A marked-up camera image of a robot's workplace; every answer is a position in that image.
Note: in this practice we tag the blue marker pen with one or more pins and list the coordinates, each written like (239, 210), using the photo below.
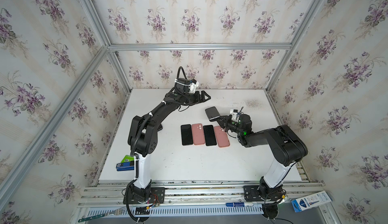
(239, 204)

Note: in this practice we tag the green ruler strip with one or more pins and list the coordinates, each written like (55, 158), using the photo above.
(112, 213)

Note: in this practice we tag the pink phone case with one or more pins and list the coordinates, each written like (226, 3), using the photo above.
(198, 134)
(221, 137)

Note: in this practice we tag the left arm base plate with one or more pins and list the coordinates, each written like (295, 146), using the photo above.
(149, 195)

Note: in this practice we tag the blue white box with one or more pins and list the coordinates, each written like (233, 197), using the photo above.
(310, 201)

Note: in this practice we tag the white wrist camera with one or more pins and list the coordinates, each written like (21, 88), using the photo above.
(193, 86)
(235, 114)

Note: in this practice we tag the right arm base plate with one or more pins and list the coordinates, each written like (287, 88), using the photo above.
(254, 193)

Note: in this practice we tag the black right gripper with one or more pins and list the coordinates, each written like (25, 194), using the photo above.
(226, 122)

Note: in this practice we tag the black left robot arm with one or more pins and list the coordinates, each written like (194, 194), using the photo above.
(143, 135)

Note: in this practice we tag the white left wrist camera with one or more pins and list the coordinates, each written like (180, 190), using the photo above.
(193, 86)

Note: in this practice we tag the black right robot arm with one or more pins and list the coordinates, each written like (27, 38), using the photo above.
(286, 147)

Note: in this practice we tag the blue stapler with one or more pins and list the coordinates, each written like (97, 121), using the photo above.
(125, 166)

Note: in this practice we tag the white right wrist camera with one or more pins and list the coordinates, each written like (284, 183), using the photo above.
(235, 114)

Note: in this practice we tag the green card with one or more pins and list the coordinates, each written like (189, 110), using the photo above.
(127, 158)

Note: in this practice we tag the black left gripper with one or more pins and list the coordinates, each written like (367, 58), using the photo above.
(198, 100)

